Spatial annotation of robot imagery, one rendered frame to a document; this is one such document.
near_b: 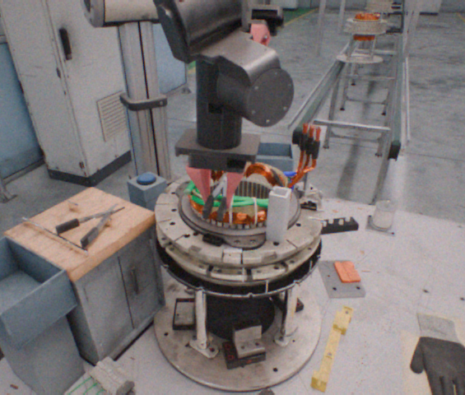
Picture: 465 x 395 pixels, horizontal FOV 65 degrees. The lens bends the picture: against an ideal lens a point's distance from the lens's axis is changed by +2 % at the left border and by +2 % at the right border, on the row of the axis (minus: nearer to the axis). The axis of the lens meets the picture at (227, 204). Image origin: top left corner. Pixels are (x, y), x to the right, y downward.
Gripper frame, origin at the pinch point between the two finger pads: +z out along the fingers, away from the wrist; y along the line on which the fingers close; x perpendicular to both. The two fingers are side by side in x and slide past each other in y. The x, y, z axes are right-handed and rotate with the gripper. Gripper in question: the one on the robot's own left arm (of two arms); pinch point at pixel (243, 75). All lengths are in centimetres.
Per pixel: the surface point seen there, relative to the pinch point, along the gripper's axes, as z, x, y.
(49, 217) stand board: 29.0, 0.1, -35.2
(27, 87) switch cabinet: -4, 170, -191
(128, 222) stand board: 28.0, 2.2, -19.7
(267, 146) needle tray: 12.2, 44.0, -0.2
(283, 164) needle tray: 16.0, 35.1, 5.5
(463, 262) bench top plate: 38, 51, 57
